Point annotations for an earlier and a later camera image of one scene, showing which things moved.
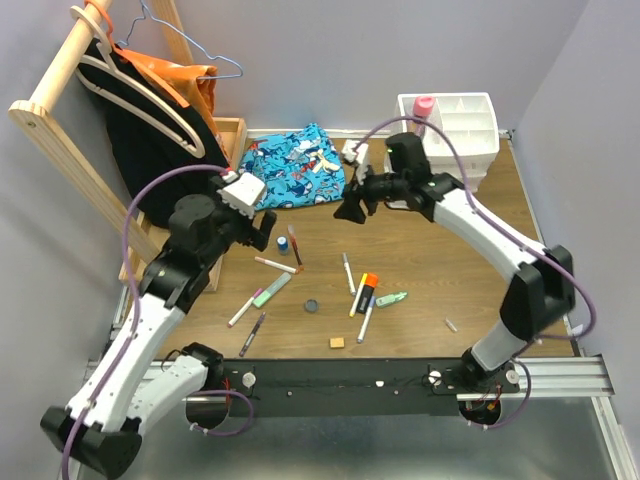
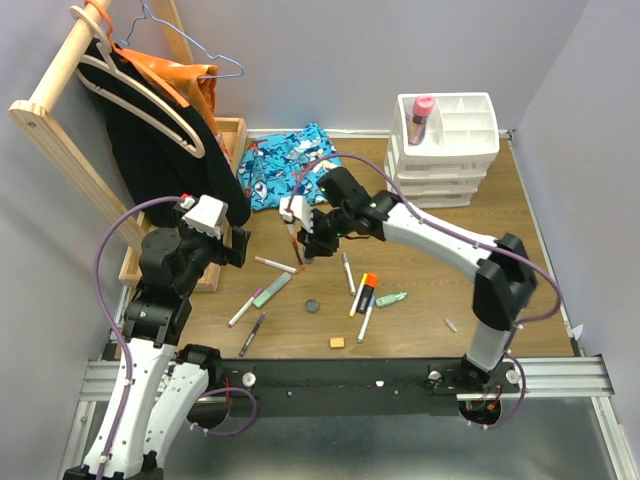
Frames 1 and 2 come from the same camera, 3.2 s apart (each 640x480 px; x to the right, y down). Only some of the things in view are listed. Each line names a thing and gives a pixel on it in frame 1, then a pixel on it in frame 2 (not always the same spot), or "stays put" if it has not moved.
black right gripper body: (384, 187) -> (327, 229)
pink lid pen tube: (423, 106) stays put
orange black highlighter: (371, 282) stays put
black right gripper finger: (350, 209) -> (313, 250)
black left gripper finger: (267, 222) -> (237, 253)
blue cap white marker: (365, 320) stays put
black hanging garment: (153, 132) stays put
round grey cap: (311, 306) stays put
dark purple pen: (252, 335) stays put
